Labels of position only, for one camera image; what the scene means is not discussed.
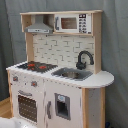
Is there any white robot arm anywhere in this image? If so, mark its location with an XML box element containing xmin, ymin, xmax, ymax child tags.
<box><xmin>0</xmin><ymin>117</ymin><xmax>33</xmax><ymax>128</ymax></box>

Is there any white wooden toy kitchen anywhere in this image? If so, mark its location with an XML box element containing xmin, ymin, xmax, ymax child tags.
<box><xmin>7</xmin><ymin>10</ymin><xmax>114</xmax><ymax>128</ymax></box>

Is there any grey toy sink basin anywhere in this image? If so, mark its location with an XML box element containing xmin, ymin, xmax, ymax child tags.
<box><xmin>52</xmin><ymin>67</ymin><xmax>92</xmax><ymax>81</ymax></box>

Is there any black toy faucet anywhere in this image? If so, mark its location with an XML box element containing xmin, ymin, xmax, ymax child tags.
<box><xmin>76</xmin><ymin>50</ymin><xmax>94</xmax><ymax>70</ymax></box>

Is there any black toy stovetop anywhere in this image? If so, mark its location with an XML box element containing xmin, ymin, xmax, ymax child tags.
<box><xmin>16</xmin><ymin>60</ymin><xmax>59</xmax><ymax>74</ymax></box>

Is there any red right oven knob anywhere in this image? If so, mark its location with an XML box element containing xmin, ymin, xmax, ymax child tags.
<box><xmin>31</xmin><ymin>81</ymin><xmax>37</xmax><ymax>87</ymax></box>

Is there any red oven knob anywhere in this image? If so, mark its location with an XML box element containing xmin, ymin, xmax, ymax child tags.
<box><xmin>12</xmin><ymin>76</ymin><xmax>19</xmax><ymax>82</ymax></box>
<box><xmin>31</xmin><ymin>81</ymin><xmax>37</xmax><ymax>87</ymax></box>

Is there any grey toy dishwasher panel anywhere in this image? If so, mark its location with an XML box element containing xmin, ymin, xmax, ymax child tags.
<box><xmin>55</xmin><ymin>94</ymin><xmax>71</xmax><ymax>120</ymax></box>

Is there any toy microwave with door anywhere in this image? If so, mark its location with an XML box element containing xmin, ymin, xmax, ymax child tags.
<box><xmin>55</xmin><ymin>14</ymin><xmax>92</xmax><ymax>34</ymax></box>

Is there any grey toy range hood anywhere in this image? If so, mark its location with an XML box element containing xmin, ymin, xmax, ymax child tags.
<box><xmin>25</xmin><ymin>14</ymin><xmax>54</xmax><ymax>34</ymax></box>

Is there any red left oven knob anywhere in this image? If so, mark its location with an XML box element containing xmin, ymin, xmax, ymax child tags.
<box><xmin>12</xmin><ymin>76</ymin><xmax>19</xmax><ymax>82</ymax></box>

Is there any toy oven door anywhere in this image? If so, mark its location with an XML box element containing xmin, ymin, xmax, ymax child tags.
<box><xmin>18</xmin><ymin>90</ymin><xmax>37</xmax><ymax>123</ymax></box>

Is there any grey backdrop curtain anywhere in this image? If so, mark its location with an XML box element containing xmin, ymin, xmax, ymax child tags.
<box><xmin>0</xmin><ymin>0</ymin><xmax>128</xmax><ymax>128</ymax></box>

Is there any grey cabinet door handle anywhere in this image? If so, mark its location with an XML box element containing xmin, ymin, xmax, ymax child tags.
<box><xmin>47</xmin><ymin>101</ymin><xmax>51</xmax><ymax>119</ymax></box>

